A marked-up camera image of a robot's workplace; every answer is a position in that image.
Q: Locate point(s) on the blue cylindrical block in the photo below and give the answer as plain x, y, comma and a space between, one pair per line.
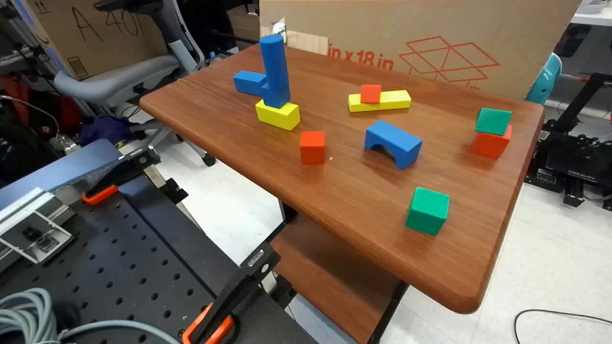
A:
274, 64

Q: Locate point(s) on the orange-red cube block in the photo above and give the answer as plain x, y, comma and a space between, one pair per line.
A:
312, 148

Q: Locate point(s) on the yellow rectangular block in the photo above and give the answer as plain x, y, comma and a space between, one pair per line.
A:
278, 115

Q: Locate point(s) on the blue arch block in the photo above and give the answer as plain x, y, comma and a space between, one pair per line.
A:
395, 142

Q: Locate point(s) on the small red cube block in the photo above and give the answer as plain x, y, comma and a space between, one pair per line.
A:
370, 94

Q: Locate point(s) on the blue rectangular block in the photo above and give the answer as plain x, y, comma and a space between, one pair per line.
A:
249, 83

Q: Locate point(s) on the yellow long flat block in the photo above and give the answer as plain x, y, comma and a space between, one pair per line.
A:
395, 100

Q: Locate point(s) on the green cube block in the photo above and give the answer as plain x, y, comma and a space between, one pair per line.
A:
427, 211

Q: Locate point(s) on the orange cube block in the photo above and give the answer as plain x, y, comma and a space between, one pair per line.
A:
490, 146

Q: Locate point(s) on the wooden lower table shelf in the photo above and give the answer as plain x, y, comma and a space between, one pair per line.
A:
332, 274

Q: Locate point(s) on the black orange bar clamp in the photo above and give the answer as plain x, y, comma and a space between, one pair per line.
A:
232, 297
125, 173

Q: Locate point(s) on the green cube with slanted face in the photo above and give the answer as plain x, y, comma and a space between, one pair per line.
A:
494, 121

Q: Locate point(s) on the large cardboard box red print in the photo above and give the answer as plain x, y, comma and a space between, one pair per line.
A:
446, 31

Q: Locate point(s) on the black perforated breadboard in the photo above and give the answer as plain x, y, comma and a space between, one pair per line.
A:
127, 268

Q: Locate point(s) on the grey office chair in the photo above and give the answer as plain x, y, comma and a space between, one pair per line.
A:
127, 77

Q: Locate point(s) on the dark blue cloth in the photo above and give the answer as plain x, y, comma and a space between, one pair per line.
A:
108, 129

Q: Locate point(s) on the blue-grey metal plate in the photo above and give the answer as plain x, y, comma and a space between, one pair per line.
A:
60, 169

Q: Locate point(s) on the cardboard box with black writing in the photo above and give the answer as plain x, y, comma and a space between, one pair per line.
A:
96, 31

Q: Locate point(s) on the teal chair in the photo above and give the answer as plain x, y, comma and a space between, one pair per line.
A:
546, 77

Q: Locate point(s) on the black equipment stand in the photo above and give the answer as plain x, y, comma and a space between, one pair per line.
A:
576, 159

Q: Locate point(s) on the white desk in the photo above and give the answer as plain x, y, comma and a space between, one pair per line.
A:
595, 14

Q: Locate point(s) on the aluminium profile bracket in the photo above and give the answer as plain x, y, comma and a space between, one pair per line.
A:
35, 230

